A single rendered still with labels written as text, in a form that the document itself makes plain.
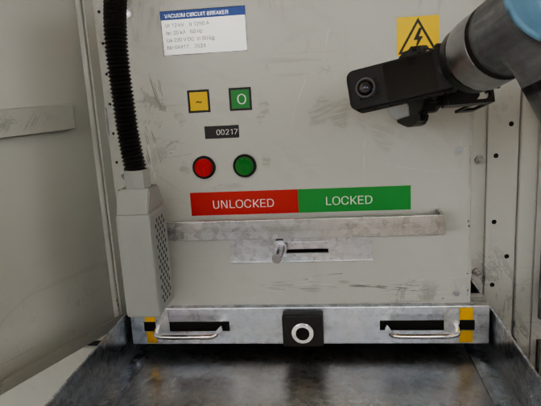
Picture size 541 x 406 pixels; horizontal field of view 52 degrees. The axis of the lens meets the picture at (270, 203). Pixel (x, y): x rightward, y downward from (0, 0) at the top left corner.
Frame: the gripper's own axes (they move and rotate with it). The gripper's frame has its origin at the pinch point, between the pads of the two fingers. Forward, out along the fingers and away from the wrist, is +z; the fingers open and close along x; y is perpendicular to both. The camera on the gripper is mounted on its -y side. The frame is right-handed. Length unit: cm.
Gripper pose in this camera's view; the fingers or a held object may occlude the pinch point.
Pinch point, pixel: (387, 105)
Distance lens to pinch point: 77.8
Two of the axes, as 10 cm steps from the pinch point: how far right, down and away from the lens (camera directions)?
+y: 9.8, -1.0, 1.5
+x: -1.1, -9.9, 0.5
